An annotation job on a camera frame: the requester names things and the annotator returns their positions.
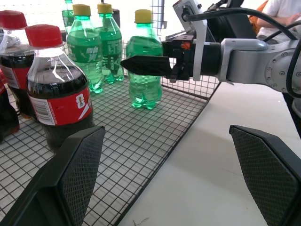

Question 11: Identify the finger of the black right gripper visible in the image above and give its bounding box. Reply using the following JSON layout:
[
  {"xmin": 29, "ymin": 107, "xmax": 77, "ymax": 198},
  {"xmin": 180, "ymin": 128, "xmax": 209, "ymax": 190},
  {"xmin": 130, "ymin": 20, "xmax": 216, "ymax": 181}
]
[{"xmin": 120, "ymin": 56, "xmax": 173, "ymax": 78}]

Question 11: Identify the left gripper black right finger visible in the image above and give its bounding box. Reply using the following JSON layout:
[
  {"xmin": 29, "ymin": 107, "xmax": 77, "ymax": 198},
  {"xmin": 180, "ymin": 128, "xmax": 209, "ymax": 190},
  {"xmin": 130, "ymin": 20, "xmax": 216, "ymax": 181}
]
[{"xmin": 229, "ymin": 125, "xmax": 301, "ymax": 226}]

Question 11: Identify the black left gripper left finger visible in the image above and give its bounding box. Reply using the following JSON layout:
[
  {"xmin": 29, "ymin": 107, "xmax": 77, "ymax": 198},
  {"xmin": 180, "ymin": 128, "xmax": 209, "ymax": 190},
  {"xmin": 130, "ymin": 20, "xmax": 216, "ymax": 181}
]
[{"xmin": 0, "ymin": 125, "xmax": 106, "ymax": 226}]

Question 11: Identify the green soda bottle yellow cap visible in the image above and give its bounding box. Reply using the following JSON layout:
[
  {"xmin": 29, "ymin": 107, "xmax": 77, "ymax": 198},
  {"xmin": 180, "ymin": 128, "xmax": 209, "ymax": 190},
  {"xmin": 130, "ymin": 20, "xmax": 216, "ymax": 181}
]
[
  {"xmin": 125, "ymin": 9, "xmax": 164, "ymax": 111},
  {"xmin": 62, "ymin": 0, "xmax": 75, "ymax": 34},
  {"xmin": 67, "ymin": 3, "xmax": 104, "ymax": 94},
  {"xmin": 96, "ymin": 2, "xmax": 125, "ymax": 85}
]

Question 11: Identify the cola bottle with red cap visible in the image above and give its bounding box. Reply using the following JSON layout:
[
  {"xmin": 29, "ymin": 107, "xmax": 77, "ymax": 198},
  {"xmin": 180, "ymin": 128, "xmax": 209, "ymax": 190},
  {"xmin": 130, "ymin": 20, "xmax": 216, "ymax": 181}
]
[
  {"xmin": 0, "ymin": 68, "xmax": 21, "ymax": 145},
  {"xmin": 0, "ymin": 10, "xmax": 38, "ymax": 121},
  {"xmin": 24, "ymin": 24, "xmax": 95, "ymax": 155}
]

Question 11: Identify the person in white shirt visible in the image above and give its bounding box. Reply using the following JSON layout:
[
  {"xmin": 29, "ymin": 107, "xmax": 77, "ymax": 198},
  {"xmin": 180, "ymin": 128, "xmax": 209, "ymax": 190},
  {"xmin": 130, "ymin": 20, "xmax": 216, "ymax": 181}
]
[{"xmin": 248, "ymin": 0, "xmax": 301, "ymax": 45}]

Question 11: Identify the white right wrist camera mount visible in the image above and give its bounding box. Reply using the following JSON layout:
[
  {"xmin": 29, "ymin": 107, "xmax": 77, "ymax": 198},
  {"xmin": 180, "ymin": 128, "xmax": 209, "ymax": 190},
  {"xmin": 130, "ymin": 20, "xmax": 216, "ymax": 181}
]
[{"xmin": 172, "ymin": 0, "xmax": 208, "ymax": 82}]

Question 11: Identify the black wire grid panel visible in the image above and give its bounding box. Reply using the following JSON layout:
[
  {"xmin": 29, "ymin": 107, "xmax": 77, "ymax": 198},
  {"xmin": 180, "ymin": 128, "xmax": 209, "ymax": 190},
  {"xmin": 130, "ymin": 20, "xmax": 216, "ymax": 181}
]
[{"xmin": 149, "ymin": 0, "xmax": 168, "ymax": 32}]

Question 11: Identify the black wire mesh rack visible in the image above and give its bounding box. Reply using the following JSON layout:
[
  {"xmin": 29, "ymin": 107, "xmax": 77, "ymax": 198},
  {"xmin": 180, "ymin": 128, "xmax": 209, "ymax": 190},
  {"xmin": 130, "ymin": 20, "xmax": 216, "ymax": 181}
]
[{"xmin": 0, "ymin": 29, "xmax": 223, "ymax": 226}]

